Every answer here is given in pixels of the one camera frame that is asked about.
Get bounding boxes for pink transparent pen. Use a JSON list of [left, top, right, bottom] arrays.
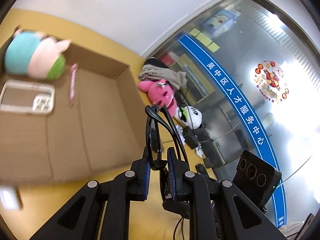
[[69, 63, 79, 106]]

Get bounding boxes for white panda plush toy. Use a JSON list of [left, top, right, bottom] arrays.
[[174, 106, 202, 130]]

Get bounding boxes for white earbuds case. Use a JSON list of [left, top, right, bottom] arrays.
[[0, 185, 23, 210]]

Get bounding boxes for pink plush toy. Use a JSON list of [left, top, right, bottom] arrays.
[[137, 79, 177, 117]]

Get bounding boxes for black sunglasses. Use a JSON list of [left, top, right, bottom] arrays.
[[145, 105, 190, 171]]

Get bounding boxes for pig plush toy green snout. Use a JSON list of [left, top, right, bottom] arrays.
[[4, 27, 71, 80]]

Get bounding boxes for grey printed cloth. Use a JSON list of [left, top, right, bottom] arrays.
[[138, 57, 188, 90]]

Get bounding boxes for white clear phone case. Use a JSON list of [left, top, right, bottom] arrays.
[[1, 80, 55, 115]]

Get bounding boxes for brown cardboard box tray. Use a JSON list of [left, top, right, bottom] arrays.
[[1, 43, 145, 185]]

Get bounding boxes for black camera module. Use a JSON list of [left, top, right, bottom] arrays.
[[232, 150, 282, 213]]

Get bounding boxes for black power adapter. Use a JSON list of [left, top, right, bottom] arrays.
[[182, 126, 201, 150]]

